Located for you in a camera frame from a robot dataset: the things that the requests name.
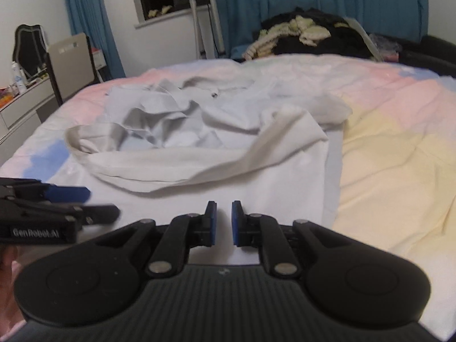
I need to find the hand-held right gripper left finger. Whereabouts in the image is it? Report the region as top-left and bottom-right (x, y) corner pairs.
(96, 200), (218, 280)

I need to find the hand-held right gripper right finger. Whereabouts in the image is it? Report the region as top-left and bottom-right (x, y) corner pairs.
(231, 200), (351, 280)

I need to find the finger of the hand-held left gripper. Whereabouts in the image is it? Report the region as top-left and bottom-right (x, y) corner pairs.
(14, 200), (121, 226)
(0, 178), (92, 203)

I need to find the white t-shirt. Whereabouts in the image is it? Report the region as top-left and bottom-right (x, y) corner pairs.
(46, 76), (353, 266)

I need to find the pile of black clothes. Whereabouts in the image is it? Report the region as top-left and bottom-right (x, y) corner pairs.
(260, 7), (378, 59)

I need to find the person's left hand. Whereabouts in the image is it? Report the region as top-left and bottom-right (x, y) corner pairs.
(0, 246), (23, 329)

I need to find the white dressing table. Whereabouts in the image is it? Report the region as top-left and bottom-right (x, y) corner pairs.
(0, 75), (59, 164)

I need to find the white spray bottle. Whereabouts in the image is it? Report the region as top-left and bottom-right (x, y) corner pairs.
(11, 62), (28, 95)

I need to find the wavy-edged mirror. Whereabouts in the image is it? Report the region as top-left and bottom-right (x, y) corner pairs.
(12, 24), (48, 79)

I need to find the bed with pastel sheet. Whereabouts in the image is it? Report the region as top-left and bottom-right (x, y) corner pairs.
(0, 54), (456, 341)

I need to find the narrow blue curtain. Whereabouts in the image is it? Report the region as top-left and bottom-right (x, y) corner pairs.
(62, 0), (125, 79)

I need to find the cream fuzzy garment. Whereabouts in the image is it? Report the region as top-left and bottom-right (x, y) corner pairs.
(244, 16), (332, 61)

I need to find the garment steamer stand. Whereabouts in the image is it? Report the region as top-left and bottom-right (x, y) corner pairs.
(189, 0), (229, 60)

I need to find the white window sill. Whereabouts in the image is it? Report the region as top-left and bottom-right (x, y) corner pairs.
(135, 5), (211, 30)

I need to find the sheer grey cloth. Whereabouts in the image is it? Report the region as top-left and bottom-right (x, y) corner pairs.
(369, 33), (400, 58)

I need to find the wide blue curtain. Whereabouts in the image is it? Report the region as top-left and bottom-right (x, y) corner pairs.
(214, 0), (430, 59)

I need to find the black sofa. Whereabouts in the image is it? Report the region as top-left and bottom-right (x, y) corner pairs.
(395, 35), (456, 79)

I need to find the white chair with black frame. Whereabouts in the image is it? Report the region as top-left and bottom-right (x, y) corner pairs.
(44, 32), (104, 105)

